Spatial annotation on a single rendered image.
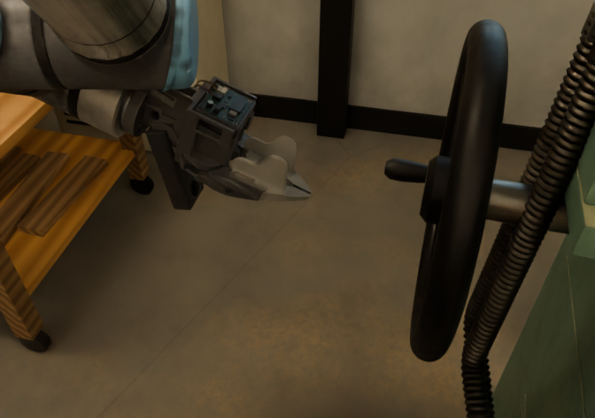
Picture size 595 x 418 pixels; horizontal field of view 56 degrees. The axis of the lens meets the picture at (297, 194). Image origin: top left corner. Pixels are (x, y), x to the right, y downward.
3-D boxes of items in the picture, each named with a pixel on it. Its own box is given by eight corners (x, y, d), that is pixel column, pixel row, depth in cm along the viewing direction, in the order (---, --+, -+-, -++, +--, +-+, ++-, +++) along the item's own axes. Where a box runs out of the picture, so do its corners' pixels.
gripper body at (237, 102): (238, 136, 55) (127, 82, 54) (218, 193, 61) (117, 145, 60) (264, 98, 60) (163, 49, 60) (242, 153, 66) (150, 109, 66)
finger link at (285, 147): (325, 166, 59) (247, 128, 59) (305, 202, 63) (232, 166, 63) (332, 150, 61) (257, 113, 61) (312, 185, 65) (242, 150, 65)
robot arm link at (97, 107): (73, 135, 60) (119, 92, 67) (115, 156, 60) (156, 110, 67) (80, 70, 54) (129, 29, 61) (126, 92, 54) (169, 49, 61)
